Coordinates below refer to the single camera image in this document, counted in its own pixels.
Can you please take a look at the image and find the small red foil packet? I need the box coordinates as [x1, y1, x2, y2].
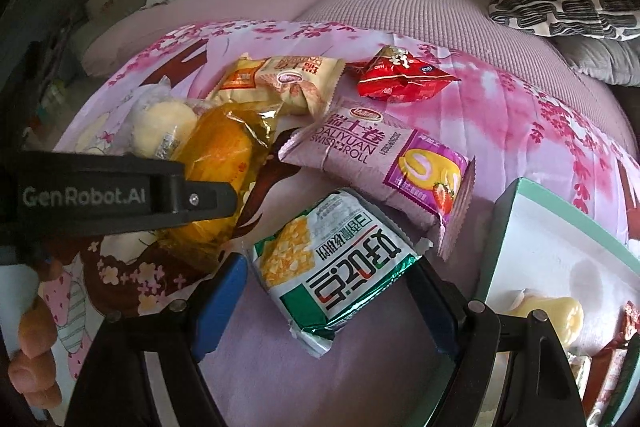
[617, 299, 640, 343]

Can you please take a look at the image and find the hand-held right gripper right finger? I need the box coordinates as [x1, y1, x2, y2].
[407, 257, 586, 427]

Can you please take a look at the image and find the pink sofa seat cover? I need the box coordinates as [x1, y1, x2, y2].
[82, 0, 626, 188]

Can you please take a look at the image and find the cream orange swiss roll packet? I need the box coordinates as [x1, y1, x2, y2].
[206, 53, 347, 118]

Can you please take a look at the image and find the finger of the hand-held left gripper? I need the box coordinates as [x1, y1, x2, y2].
[183, 178, 239, 226]

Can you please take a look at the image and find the dark grey cabinet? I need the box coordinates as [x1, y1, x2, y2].
[0, 0, 96, 148]

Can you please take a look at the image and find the pink cartoon printed blanket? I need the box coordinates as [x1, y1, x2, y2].
[0, 19, 640, 427]

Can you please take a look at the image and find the pale yellow bun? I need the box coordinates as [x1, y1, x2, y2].
[505, 289, 585, 350]

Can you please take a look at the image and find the black white patterned pillow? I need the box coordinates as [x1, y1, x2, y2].
[487, 0, 640, 42]

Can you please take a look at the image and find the white round bun packet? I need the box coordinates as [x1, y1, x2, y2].
[127, 87, 201, 160]

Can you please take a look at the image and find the purple swiss roll packet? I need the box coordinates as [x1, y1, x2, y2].
[277, 96, 477, 260]

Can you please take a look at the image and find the person's left hand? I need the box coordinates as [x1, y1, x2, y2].
[7, 257, 66, 410]

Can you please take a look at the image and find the yellow cake packet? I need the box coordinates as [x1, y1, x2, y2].
[165, 102, 283, 273]

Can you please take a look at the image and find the white green corn snack packet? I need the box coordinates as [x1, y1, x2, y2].
[247, 188, 433, 360]

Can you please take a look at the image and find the grey pillow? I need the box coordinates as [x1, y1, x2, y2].
[557, 34, 640, 88]

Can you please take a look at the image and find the white tray with teal rim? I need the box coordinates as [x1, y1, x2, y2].
[475, 177, 640, 427]

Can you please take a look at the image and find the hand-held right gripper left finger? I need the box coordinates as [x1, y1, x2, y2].
[65, 252, 251, 427]

